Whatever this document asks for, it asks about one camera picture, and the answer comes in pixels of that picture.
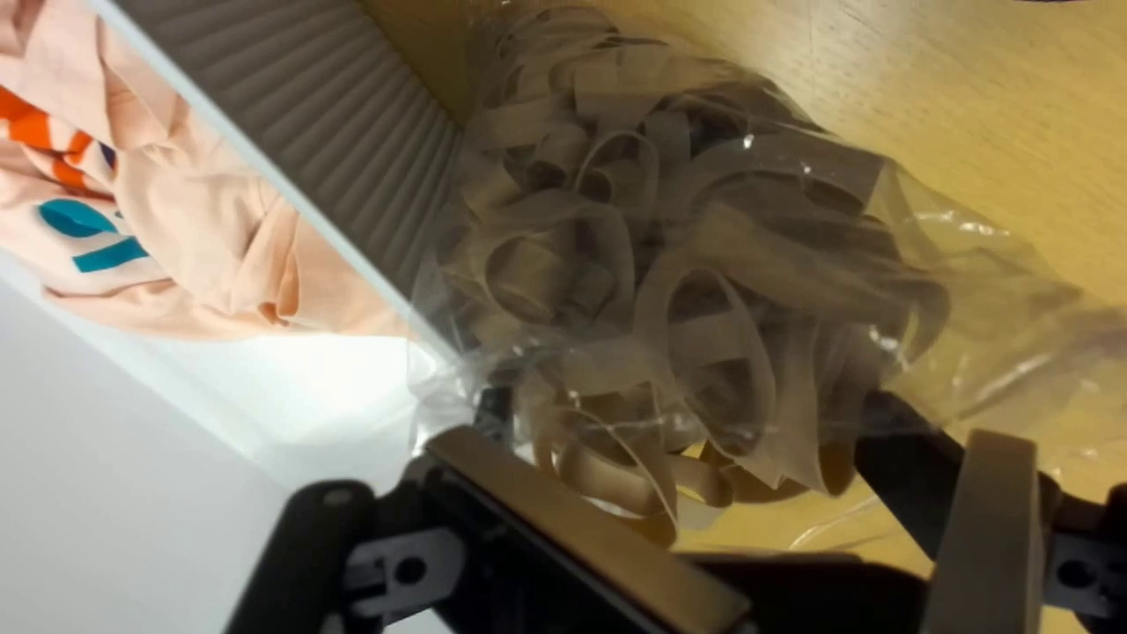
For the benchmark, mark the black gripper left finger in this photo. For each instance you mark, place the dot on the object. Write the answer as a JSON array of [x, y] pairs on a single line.
[[478, 541]]

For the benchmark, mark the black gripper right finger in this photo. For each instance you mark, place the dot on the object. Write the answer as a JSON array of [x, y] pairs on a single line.
[[1007, 536]]

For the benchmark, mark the clear bag of rubber bands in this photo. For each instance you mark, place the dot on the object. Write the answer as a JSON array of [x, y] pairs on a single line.
[[699, 298]]

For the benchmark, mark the white plastic basket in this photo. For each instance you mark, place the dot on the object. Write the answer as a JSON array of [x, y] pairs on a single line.
[[139, 475]]

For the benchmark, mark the peach printed cloth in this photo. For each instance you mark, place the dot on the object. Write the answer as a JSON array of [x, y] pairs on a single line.
[[130, 209]]

